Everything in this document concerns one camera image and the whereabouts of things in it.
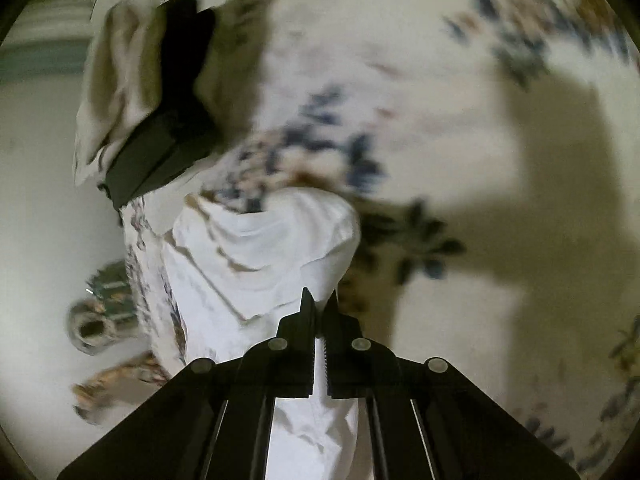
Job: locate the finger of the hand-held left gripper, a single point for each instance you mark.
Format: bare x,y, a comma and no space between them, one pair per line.
186,50

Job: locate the floral bed sheet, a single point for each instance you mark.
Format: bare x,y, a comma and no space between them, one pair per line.
400,110

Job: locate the white garment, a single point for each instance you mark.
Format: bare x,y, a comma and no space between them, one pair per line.
260,260

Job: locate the dark green object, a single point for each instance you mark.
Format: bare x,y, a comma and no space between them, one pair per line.
112,285

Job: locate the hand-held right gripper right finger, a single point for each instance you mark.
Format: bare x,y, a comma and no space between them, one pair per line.
331,320

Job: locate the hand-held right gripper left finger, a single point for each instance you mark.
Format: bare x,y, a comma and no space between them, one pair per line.
306,320

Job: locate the green striped rug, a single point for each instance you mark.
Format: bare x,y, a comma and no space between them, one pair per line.
40,45

